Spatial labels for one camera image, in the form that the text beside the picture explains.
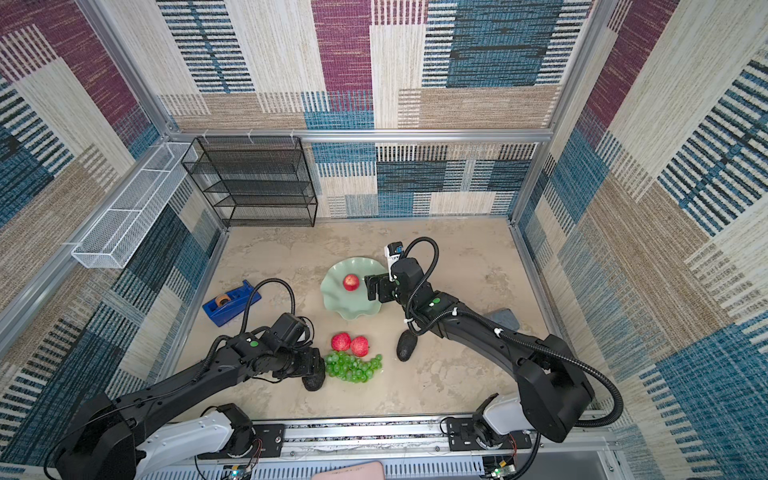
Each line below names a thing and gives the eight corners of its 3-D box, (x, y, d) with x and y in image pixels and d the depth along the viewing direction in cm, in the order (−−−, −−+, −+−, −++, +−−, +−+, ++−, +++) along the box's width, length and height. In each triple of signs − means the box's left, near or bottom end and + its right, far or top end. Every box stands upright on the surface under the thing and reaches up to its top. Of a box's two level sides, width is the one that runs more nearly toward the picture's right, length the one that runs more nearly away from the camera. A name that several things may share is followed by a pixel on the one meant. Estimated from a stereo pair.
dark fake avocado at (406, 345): (393, 357, 87) (393, 353, 85) (404, 332, 92) (404, 328, 89) (408, 364, 86) (409, 360, 83) (418, 339, 91) (419, 334, 88)
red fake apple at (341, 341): (332, 353, 88) (330, 348, 85) (334, 337, 91) (332, 332, 88) (350, 353, 88) (349, 348, 85) (351, 337, 91) (350, 332, 88)
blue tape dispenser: (212, 316, 97) (202, 305, 92) (253, 288, 104) (245, 277, 99) (222, 331, 94) (212, 321, 89) (264, 301, 101) (257, 291, 95)
